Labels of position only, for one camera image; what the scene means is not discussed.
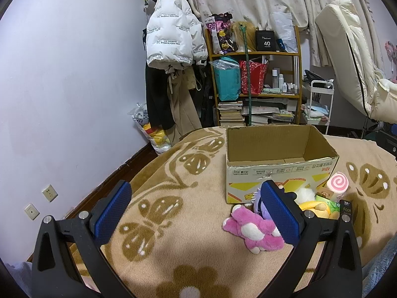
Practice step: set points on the teal bag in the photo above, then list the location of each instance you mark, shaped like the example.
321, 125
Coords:
227, 77

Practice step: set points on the white fluffy penguin plush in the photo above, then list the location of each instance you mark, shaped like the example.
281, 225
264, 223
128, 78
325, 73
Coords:
304, 195

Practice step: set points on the stack of books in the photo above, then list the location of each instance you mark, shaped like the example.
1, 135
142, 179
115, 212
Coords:
230, 113

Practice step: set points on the wooden bookshelf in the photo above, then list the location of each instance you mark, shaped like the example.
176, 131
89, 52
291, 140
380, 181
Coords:
281, 95

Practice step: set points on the lower wall socket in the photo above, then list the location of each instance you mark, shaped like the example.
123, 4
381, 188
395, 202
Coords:
31, 211

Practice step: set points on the plastic bag with toys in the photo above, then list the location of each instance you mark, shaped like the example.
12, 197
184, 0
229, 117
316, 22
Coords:
154, 134

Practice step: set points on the black box marked 40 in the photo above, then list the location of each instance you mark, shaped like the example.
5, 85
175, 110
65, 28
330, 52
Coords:
265, 41

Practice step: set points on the pink swirl roll plush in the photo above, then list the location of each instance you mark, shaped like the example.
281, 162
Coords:
335, 187

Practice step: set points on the wall socket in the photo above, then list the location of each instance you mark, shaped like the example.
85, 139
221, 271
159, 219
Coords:
49, 193
31, 211

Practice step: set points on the cream folded mattress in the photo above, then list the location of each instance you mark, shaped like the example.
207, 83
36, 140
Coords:
359, 81

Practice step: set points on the upper wall socket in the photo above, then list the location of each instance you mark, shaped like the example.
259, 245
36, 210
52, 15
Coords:
49, 193

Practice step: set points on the black coat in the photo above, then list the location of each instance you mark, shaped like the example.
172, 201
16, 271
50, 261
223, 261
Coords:
158, 106

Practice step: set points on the yellow plush dog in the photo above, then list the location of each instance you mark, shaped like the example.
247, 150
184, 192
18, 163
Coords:
320, 208

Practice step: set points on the white rolling cart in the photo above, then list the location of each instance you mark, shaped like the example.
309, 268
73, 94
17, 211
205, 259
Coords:
317, 109

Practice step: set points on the beige trench coat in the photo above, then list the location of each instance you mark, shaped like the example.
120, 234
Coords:
184, 113

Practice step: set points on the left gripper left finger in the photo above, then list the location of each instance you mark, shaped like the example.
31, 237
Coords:
54, 271

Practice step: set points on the cardboard box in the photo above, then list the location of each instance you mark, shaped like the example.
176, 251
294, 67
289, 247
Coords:
293, 156

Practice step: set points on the red gift bag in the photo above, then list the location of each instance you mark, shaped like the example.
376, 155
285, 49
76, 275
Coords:
258, 73

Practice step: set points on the green pole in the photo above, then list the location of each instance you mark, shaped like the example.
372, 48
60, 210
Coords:
243, 31

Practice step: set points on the purple white-haired doll plush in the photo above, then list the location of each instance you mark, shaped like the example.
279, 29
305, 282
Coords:
272, 202

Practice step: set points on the pink plush bear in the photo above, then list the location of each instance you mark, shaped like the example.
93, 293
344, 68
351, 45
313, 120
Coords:
258, 234

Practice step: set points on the white puffer jacket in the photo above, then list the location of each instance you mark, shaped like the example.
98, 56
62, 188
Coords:
174, 37

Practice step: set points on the black Face tissue pack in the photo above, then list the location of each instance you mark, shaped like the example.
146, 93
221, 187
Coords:
346, 210

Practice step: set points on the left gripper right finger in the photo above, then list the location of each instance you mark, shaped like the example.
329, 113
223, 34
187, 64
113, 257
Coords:
338, 272

